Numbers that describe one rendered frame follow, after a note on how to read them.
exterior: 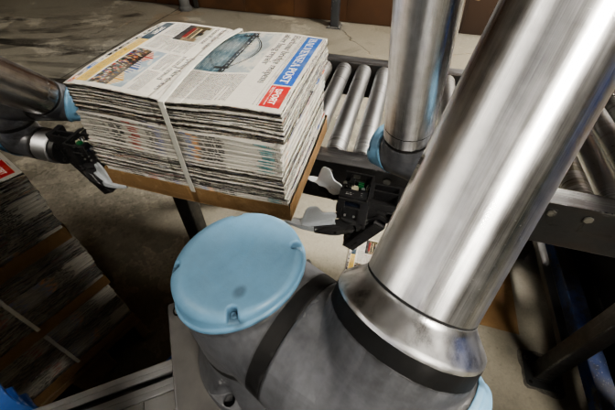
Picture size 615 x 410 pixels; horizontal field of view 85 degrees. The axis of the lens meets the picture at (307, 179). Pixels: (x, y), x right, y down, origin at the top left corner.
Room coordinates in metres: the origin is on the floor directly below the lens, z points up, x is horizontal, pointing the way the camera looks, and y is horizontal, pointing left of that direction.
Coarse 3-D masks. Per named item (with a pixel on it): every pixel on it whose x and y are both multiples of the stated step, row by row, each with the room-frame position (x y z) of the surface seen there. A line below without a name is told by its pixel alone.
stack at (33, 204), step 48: (0, 192) 0.46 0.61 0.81; (0, 240) 0.42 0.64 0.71; (0, 288) 0.37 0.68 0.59; (48, 288) 0.41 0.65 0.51; (0, 336) 0.31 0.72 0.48; (48, 336) 0.35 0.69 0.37; (96, 336) 0.41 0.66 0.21; (144, 336) 0.48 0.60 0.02; (48, 384) 0.28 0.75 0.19; (96, 384) 0.33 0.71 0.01
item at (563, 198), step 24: (312, 168) 0.57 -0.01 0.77; (336, 168) 0.56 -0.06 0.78; (360, 168) 0.54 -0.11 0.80; (312, 192) 0.57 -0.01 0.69; (576, 192) 0.47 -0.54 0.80; (552, 216) 0.43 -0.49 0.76; (576, 216) 0.42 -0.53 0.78; (600, 216) 0.41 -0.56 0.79; (552, 240) 0.43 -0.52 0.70; (576, 240) 0.42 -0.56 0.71; (600, 240) 0.40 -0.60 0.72
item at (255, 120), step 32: (256, 32) 0.69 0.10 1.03; (224, 64) 0.55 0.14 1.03; (256, 64) 0.54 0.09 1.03; (288, 64) 0.54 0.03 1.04; (320, 64) 0.60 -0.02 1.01; (192, 96) 0.45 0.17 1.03; (224, 96) 0.44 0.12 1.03; (256, 96) 0.43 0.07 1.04; (288, 96) 0.43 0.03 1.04; (320, 96) 0.63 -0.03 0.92; (192, 128) 0.43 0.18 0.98; (224, 128) 0.42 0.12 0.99; (256, 128) 0.40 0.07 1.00; (288, 128) 0.42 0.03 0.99; (320, 128) 0.62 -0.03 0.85; (224, 160) 0.41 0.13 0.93; (256, 160) 0.40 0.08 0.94; (288, 160) 0.41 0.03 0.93; (224, 192) 0.42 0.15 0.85; (256, 192) 0.40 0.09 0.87; (288, 192) 0.40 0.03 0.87
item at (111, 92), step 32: (160, 32) 0.69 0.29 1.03; (192, 32) 0.69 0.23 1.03; (96, 64) 0.54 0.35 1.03; (128, 64) 0.54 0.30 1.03; (160, 64) 0.55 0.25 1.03; (96, 96) 0.47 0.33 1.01; (128, 96) 0.46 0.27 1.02; (96, 128) 0.48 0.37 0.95; (128, 128) 0.46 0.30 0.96; (128, 160) 0.47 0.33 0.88; (160, 160) 0.45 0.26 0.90
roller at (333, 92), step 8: (344, 64) 1.04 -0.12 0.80; (336, 72) 0.99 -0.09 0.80; (344, 72) 0.99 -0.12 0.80; (336, 80) 0.93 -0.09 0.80; (344, 80) 0.95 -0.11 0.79; (328, 88) 0.89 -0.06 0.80; (336, 88) 0.89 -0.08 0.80; (328, 96) 0.84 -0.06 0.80; (336, 96) 0.85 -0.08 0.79; (328, 104) 0.80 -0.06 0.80; (336, 104) 0.83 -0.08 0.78; (328, 112) 0.77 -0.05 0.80; (328, 120) 0.74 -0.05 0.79
